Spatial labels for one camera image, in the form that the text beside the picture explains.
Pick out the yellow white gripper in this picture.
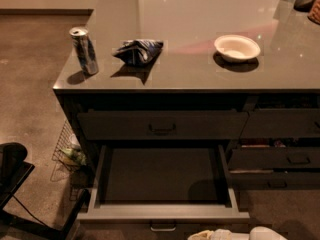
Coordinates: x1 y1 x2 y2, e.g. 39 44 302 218
187 229 249 240

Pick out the grey drawer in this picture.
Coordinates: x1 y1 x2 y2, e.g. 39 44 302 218
77 110 248 140
228 147 320 170
78 146 249 231
231 171 320 190
241 109 320 139

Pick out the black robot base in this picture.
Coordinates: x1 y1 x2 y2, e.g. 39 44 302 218
0 141 91 240

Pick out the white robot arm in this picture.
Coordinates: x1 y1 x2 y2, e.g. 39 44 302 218
187 226 288 240

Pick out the dark counter cabinet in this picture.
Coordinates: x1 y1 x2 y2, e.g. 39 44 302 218
52 0 320 192

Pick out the white paper bowl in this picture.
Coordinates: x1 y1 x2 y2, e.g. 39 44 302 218
214 35 261 63

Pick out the crumpled blue chip bag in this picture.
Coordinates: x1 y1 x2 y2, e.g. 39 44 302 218
113 39 164 67

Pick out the silver blue drink can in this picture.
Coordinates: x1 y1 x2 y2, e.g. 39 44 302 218
69 27 99 75

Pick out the wire basket with items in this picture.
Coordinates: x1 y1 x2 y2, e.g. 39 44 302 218
51 121 86 182

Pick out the black floor cable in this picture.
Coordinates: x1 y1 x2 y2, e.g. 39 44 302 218
12 194 51 228

